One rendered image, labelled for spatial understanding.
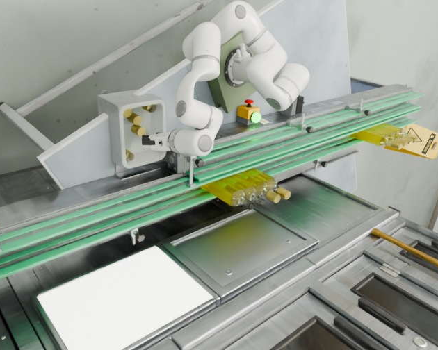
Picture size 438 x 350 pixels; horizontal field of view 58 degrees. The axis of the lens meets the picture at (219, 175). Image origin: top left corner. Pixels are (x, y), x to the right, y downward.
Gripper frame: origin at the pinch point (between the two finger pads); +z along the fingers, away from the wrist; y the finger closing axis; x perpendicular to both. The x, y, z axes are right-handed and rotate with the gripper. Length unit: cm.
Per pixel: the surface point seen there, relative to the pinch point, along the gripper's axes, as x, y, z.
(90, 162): -6.3, -16.7, 15.8
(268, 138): -9, 51, -4
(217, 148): -8.9, 27.0, -0.3
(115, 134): 2.6, -8.9, 8.6
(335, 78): 10, 122, 12
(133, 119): 6.8, -2.9, 5.8
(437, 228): -277, 615, 153
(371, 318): -55, 28, -62
